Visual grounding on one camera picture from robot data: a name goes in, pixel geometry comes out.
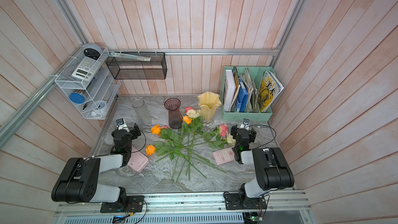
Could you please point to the pink case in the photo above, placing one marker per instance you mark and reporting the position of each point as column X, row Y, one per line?
column 137, row 161

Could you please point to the white book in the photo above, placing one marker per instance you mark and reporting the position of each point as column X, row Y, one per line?
column 229, row 90

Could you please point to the orange rose near vase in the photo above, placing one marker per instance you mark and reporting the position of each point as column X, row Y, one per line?
column 188, row 120

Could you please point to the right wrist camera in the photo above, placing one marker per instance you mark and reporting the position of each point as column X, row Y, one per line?
column 245, row 124

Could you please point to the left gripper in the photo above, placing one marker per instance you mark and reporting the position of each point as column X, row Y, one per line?
column 133, row 132

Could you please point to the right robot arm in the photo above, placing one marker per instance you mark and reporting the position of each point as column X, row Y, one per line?
column 271, row 168

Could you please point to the white wire shelf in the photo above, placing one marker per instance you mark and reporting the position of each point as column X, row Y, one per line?
column 103, row 86

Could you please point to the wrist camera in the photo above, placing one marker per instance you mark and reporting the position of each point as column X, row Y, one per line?
column 245, row 124
column 121, row 125

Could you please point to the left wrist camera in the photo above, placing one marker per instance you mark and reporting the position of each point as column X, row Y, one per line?
column 121, row 125

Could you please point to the blue lid jar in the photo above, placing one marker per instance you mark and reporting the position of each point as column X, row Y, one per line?
column 78, row 96

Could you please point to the purple glass vase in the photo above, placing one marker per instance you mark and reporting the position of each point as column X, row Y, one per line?
column 175, row 116

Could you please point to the yellow magazine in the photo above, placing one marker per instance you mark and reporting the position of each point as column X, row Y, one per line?
column 270, row 88

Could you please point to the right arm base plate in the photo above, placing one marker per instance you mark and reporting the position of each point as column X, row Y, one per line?
column 234, row 201

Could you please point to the black wire basket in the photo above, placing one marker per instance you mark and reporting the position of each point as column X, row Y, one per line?
column 122, row 69

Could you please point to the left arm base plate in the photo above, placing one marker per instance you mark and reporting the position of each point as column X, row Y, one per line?
column 129, row 204

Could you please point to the clear glass vase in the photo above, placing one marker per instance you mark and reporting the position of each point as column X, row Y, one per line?
column 142, row 112

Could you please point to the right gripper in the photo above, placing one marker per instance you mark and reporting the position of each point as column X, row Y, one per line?
column 235, row 131

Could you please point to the paper strip on basket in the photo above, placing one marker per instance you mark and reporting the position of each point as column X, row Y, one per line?
column 129, row 56

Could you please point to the cream rose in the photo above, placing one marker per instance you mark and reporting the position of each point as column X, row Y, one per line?
column 196, row 116
column 230, row 140

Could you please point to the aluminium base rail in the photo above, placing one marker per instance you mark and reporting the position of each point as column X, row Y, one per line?
column 278, row 207

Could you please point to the round grey alarm clock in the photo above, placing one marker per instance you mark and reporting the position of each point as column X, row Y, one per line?
column 92, row 51

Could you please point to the yellow ruffled vase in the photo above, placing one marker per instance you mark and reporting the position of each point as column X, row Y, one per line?
column 208, row 103

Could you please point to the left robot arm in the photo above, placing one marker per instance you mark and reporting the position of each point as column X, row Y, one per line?
column 78, row 182

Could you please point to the orange rose lower left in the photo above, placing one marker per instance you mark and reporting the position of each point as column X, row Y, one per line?
column 178, row 160

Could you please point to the blue folder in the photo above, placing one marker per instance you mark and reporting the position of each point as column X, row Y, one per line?
column 242, row 97

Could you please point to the white desk calculator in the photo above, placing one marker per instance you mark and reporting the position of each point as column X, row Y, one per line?
column 86, row 69

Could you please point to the mint green file organizer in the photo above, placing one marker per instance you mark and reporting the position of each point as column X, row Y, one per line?
column 255, row 73

